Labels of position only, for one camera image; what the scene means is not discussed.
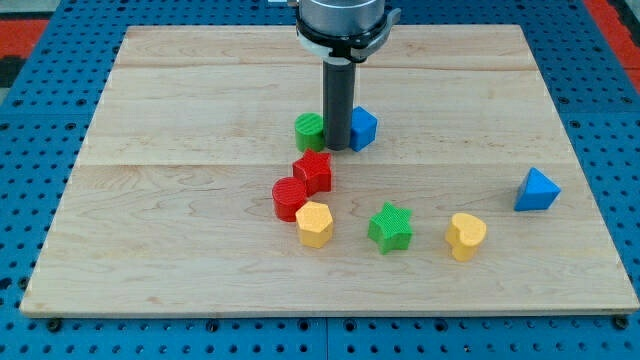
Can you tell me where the green cylinder block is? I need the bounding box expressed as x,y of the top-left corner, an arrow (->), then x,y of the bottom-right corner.
294,112 -> 325,152

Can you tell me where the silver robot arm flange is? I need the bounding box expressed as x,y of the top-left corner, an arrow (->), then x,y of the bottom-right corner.
290,0 -> 402,65

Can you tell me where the blue cube block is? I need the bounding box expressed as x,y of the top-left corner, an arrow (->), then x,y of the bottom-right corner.
349,106 -> 378,152

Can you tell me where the light wooden board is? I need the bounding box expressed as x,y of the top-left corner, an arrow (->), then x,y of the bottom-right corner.
21,25 -> 639,318

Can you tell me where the red star block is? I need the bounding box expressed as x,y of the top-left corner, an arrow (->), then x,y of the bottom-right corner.
292,149 -> 332,196

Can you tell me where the red cylinder block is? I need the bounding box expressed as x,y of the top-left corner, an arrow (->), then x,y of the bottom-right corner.
272,177 -> 308,222

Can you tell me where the yellow hexagon block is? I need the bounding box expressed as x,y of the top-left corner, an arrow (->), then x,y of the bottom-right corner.
295,201 -> 333,248

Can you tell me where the green star block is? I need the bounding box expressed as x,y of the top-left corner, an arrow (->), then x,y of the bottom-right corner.
367,202 -> 413,255

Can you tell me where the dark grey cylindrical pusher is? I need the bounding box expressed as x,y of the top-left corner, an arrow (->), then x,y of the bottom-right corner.
323,62 -> 356,151

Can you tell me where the yellow heart block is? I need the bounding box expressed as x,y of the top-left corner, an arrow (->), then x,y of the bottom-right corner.
445,213 -> 488,262

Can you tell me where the blue triangle block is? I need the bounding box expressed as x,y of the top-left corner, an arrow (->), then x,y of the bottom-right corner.
513,167 -> 561,211

